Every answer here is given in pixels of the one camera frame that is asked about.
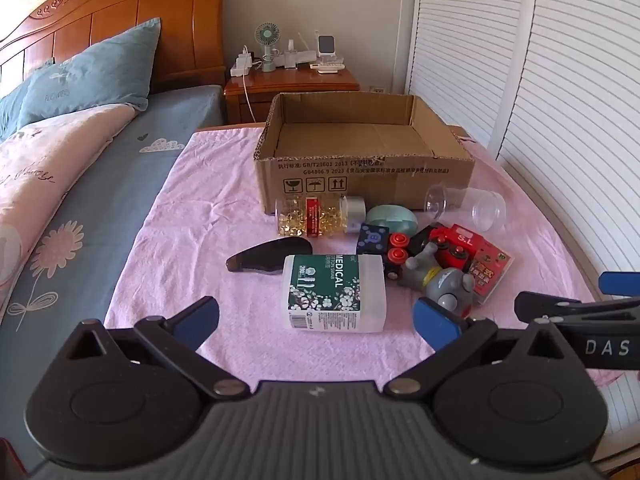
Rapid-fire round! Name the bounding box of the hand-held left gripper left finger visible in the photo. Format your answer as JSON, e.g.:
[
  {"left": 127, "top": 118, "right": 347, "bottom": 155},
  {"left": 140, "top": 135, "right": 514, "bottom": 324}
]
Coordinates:
[{"left": 64, "top": 296, "right": 251, "bottom": 402}]

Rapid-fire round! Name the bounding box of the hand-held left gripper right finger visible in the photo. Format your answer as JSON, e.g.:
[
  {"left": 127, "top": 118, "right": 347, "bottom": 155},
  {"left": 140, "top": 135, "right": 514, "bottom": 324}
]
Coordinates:
[{"left": 384, "top": 296, "right": 572, "bottom": 401}]

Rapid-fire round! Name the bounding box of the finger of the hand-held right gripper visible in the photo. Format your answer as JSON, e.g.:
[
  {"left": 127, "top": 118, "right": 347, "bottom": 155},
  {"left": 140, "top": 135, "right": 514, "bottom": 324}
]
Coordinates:
[
  {"left": 597, "top": 271, "right": 640, "bottom": 297},
  {"left": 514, "top": 291, "right": 640, "bottom": 324}
]

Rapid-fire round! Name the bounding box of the grey elephant toy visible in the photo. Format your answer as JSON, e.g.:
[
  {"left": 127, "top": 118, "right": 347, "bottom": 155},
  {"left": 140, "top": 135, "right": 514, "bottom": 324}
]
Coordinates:
[{"left": 402, "top": 241, "right": 476, "bottom": 313}]

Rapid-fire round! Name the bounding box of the red card box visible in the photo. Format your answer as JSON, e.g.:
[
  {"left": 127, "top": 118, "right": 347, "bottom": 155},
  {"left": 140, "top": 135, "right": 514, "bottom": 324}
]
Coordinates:
[{"left": 465, "top": 235, "right": 513, "bottom": 306}]

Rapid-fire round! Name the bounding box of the red toy truck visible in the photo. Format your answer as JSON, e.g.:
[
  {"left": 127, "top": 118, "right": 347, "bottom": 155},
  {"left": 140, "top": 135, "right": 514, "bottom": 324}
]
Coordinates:
[{"left": 410, "top": 222, "right": 483, "bottom": 273}]

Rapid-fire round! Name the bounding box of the black case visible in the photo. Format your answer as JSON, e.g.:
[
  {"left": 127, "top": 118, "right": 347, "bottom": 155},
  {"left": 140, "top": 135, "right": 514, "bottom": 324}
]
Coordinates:
[{"left": 226, "top": 238, "right": 315, "bottom": 275}]

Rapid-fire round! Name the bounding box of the white cotton swab box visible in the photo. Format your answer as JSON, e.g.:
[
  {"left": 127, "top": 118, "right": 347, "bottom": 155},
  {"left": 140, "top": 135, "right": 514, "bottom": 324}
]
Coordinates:
[{"left": 282, "top": 253, "right": 388, "bottom": 333}]

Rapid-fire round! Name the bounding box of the clear plastic jar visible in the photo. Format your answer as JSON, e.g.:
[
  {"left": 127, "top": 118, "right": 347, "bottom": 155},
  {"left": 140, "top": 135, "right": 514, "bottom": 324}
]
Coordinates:
[{"left": 424, "top": 185, "right": 508, "bottom": 233}]

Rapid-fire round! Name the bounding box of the brown cardboard box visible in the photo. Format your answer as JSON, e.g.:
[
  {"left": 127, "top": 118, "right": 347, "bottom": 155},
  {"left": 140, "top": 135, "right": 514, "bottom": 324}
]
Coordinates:
[{"left": 253, "top": 92, "right": 476, "bottom": 217}]

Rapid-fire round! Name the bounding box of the pink cloth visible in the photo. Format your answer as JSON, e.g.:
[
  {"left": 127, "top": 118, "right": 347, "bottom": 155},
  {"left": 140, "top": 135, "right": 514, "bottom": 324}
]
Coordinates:
[{"left": 102, "top": 125, "right": 608, "bottom": 386}]

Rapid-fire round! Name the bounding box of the green oval case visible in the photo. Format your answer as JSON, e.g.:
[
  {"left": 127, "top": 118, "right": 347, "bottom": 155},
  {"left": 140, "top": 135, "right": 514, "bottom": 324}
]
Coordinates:
[{"left": 364, "top": 203, "right": 418, "bottom": 236}]

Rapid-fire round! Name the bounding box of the grey-blue flowered bed sheet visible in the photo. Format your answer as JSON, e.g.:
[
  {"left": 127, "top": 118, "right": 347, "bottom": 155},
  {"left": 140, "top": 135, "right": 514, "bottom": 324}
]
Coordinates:
[{"left": 0, "top": 85, "right": 223, "bottom": 461}]

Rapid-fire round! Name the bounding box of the clear bottle of yellow capsules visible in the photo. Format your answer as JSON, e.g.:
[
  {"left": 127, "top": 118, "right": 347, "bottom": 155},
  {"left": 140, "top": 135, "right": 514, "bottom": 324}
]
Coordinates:
[{"left": 275, "top": 195, "right": 368, "bottom": 238}]

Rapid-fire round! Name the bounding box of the wide white louvered door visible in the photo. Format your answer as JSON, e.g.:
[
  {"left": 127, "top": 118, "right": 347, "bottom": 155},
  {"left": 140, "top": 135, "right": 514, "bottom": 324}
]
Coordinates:
[{"left": 487, "top": 0, "right": 640, "bottom": 466}]

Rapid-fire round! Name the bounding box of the pink printed quilt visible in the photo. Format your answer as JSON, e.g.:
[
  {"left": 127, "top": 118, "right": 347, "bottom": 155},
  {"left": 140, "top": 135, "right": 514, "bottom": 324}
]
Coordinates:
[{"left": 0, "top": 105, "right": 138, "bottom": 311}]

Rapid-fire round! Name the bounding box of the wooden nightstand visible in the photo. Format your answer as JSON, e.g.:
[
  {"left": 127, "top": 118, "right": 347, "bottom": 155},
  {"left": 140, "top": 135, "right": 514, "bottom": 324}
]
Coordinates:
[{"left": 223, "top": 67, "right": 361, "bottom": 126}]

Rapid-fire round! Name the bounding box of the large blue pillow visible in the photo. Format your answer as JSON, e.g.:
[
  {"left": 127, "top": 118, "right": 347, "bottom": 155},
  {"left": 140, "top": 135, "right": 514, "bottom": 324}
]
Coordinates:
[{"left": 17, "top": 17, "right": 163, "bottom": 128}]

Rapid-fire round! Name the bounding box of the narrow white louvered door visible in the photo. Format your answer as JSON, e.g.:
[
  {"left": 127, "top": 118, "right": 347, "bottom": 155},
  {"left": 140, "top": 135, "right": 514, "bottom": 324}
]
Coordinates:
[{"left": 405, "top": 0, "right": 538, "bottom": 161}]

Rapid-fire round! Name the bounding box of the small blue pillow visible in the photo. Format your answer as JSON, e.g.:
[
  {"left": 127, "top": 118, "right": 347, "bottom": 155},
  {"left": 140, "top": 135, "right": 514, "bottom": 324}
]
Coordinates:
[{"left": 0, "top": 57, "right": 56, "bottom": 141}]

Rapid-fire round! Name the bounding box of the green desk fan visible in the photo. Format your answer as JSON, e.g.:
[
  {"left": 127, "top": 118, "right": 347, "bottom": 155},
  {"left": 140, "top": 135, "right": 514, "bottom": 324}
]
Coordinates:
[{"left": 254, "top": 21, "right": 281, "bottom": 72}]

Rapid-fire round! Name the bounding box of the white stand with blue screen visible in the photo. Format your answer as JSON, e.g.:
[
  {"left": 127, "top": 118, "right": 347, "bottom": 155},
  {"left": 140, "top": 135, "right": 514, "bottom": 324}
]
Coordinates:
[{"left": 315, "top": 34, "right": 341, "bottom": 63}]

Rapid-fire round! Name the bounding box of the wooden bed headboard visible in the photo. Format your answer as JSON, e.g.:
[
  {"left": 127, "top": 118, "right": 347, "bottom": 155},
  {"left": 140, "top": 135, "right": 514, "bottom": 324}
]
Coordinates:
[{"left": 0, "top": 0, "right": 231, "bottom": 106}]

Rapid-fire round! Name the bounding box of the white cable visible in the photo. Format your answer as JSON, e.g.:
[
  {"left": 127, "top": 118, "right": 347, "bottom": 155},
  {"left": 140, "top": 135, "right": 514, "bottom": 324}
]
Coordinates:
[{"left": 242, "top": 72, "right": 257, "bottom": 124}]

